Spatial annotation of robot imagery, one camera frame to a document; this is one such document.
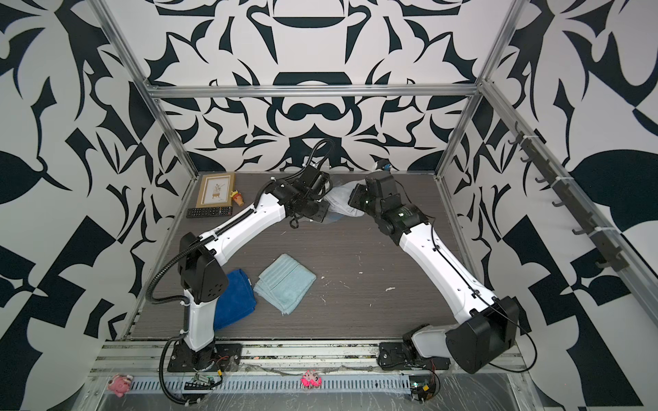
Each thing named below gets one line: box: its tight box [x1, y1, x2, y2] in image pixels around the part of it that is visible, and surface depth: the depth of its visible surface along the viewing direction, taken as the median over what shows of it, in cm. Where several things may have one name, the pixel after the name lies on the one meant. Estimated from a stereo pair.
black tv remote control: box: [185, 206, 234, 219], surface depth 107 cm
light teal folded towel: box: [253, 253, 318, 316], surface depth 88 cm
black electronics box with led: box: [408, 375, 437, 404], surface depth 73 cm
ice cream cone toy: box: [229, 189, 246, 207], surface depth 110 cm
